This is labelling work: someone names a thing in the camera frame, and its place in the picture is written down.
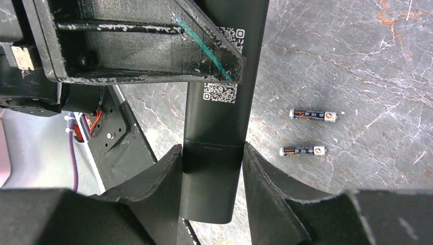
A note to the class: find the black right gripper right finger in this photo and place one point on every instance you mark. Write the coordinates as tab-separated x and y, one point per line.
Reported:
283	210

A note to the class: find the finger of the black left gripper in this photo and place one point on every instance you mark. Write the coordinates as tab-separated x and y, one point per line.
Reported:
131	42

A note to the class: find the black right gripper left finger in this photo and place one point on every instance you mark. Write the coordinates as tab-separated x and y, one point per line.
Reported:
153	196

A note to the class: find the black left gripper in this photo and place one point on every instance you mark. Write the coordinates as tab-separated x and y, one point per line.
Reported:
24	85

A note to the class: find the black remote control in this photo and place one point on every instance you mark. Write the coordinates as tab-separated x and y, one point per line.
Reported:
217	118

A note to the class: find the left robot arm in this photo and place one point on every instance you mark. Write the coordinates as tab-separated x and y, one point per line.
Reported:
61	216

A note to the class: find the AAA battery lower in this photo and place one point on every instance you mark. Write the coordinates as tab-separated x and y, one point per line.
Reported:
288	151

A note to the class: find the aaa battery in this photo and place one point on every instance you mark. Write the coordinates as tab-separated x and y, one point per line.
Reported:
313	115
288	151

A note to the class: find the AAA battery upper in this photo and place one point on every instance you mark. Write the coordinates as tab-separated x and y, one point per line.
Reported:
313	115

